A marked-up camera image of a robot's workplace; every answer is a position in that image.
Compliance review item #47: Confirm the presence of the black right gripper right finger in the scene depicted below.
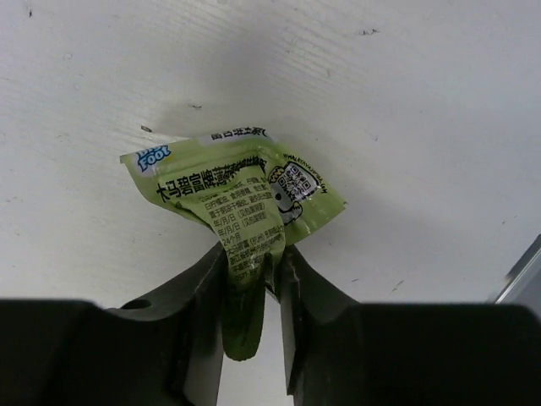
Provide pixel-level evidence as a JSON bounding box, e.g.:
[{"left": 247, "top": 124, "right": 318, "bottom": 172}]
[{"left": 276, "top": 246, "right": 540, "bottom": 405}]

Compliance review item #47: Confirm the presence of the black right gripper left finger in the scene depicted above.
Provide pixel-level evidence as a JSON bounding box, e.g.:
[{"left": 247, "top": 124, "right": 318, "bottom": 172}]
[{"left": 1, "top": 246, "right": 227, "bottom": 405}]

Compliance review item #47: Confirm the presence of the green snack packet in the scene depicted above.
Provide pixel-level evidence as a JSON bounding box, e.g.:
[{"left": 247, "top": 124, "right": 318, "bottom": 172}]
[{"left": 120, "top": 126, "right": 347, "bottom": 361}]

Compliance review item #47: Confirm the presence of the aluminium table frame rail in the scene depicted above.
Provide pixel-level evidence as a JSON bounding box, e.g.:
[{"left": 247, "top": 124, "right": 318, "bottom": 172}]
[{"left": 494, "top": 235, "right": 540, "bottom": 313}]

